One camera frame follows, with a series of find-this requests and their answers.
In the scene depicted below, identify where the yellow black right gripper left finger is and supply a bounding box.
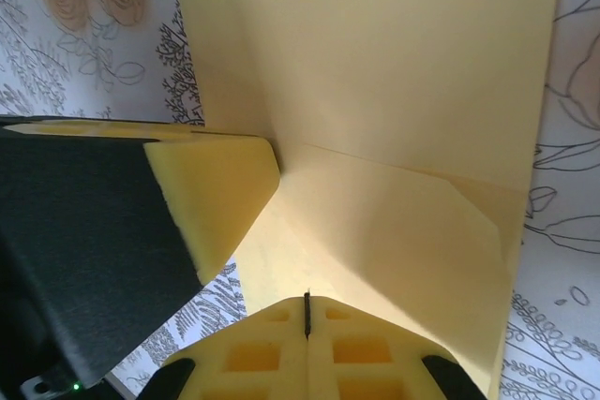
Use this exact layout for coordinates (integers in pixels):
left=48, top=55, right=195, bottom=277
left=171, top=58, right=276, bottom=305
left=161, top=294, right=309, bottom=400

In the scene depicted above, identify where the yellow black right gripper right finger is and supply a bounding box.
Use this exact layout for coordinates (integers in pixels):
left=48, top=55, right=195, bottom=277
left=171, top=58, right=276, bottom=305
left=307, top=294, right=477, bottom=400

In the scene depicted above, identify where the yellow cloth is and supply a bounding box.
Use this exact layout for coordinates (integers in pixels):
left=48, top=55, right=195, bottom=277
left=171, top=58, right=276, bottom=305
left=166, top=0, right=566, bottom=400

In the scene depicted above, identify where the floral patterned table cover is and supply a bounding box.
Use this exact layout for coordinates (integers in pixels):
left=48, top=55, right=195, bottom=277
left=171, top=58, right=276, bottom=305
left=0, top=0, right=600, bottom=400

